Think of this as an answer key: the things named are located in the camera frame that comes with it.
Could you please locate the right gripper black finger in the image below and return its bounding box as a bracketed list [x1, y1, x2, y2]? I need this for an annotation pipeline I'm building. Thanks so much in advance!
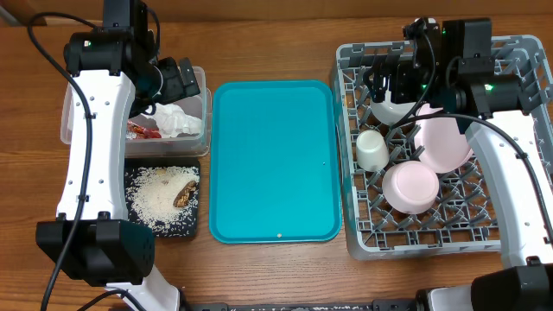
[362, 60, 436, 104]
[403, 17, 442, 69]

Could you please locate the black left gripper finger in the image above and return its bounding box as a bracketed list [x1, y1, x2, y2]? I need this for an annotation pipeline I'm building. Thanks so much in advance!
[157, 57, 185, 104]
[179, 58, 200, 96]

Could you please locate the white napkin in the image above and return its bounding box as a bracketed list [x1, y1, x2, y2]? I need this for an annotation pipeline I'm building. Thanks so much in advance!
[146, 104, 202, 138]

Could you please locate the grey bowl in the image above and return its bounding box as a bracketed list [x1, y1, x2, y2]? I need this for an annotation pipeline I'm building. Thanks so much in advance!
[370, 101, 415, 125]

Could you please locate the red snack wrapper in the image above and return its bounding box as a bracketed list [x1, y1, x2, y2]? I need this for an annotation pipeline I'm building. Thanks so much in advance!
[126, 121, 162, 140]

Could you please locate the large white plate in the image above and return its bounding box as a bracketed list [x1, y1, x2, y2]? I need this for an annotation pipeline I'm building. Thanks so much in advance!
[414, 117, 473, 174]

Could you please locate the white cup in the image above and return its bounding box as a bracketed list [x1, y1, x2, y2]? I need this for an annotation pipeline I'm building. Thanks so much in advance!
[355, 130, 389, 172]

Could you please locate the small pink plate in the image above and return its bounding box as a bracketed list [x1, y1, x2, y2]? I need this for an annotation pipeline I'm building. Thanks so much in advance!
[382, 161, 440, 214]

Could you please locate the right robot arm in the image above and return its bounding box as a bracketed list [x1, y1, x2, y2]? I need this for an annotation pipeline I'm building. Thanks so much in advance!
[363, 17, 552, 311]

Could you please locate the clear plastic bin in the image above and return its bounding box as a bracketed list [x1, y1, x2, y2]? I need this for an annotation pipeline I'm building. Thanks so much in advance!
[60, 66, 213, 161]

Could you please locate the teal plastic tray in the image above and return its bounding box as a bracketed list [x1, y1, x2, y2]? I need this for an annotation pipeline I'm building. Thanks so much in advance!
[209, 79, 342, 244]

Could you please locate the black tray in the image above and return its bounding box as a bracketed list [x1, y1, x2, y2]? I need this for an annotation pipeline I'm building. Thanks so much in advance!
[123, 157, 202, 239]

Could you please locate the spilled rice pile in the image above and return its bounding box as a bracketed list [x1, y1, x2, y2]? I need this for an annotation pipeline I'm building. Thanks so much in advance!
[124, 166, 200, 237]

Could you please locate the grey dish rack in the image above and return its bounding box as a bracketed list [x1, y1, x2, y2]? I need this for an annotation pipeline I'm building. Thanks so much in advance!
[329, 35, 553, 262]

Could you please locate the brown food piece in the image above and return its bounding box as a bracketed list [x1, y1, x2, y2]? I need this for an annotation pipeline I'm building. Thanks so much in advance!
[173, 181, 198, 208]

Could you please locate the metal frame post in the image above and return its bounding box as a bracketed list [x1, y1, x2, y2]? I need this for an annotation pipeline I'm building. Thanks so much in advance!
[0, 6, 21, 27]

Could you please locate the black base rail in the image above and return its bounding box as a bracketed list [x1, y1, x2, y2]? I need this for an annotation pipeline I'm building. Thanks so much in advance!
[190, 298, 427, 311]

